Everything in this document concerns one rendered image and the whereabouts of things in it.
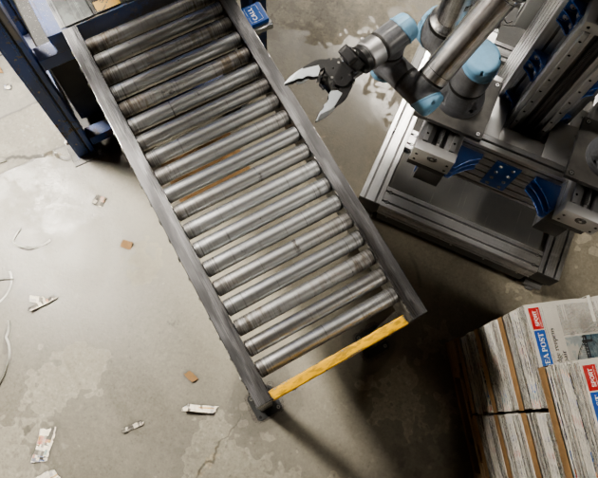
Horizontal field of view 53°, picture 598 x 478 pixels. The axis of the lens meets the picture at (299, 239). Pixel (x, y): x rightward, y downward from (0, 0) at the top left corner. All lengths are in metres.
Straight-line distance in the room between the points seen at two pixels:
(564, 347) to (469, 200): 0.91
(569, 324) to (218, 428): 1.36
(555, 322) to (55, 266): 1.93
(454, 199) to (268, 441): 1.22
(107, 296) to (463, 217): 1.50
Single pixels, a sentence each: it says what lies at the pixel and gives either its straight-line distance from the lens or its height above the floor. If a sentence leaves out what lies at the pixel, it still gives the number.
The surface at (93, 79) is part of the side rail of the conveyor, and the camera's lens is 2.05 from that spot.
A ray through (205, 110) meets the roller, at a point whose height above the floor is 0.80.
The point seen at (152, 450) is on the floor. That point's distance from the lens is 2.52.
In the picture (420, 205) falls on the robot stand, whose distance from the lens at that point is 2.48.
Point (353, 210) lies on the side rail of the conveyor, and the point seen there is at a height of 0.80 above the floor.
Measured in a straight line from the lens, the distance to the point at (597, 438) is 1.60.
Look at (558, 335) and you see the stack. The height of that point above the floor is 0.83.
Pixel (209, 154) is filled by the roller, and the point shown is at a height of 0.80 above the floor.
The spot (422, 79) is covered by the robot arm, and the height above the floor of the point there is 1.17.
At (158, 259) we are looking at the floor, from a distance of 2.61.
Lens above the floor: 2.47
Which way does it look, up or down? 73 degrees down
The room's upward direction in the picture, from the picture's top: 7 degrees clockwise
